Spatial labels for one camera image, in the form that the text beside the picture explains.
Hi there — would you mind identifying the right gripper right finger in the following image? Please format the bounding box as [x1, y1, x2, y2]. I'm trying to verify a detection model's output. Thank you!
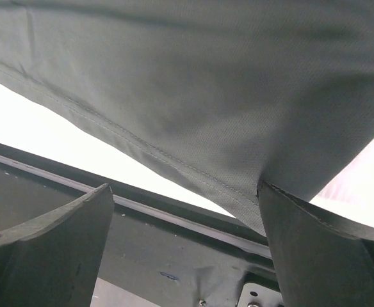
[257, 182, 374, 306]

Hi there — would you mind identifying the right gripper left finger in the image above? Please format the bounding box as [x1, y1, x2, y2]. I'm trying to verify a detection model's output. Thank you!
[0, 184, 114, 306]

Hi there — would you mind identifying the grey t-shirt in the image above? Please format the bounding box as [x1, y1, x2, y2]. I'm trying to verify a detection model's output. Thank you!
[0, 1, 374, 233]

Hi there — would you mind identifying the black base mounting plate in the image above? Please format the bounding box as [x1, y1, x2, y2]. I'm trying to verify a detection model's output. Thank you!
[0, 144, 283, 306]

